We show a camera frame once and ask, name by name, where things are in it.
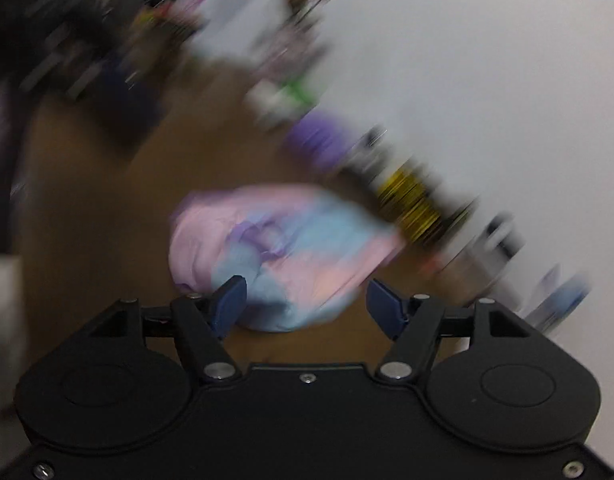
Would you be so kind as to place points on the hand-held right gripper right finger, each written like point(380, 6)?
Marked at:
point(384, 310)

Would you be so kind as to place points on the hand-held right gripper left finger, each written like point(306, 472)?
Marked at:
point(229, 305)

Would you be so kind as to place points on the pink blue mesh garment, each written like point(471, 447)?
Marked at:
point(287, 260)

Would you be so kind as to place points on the clear blue water bottle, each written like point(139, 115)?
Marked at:
point(562, 300)

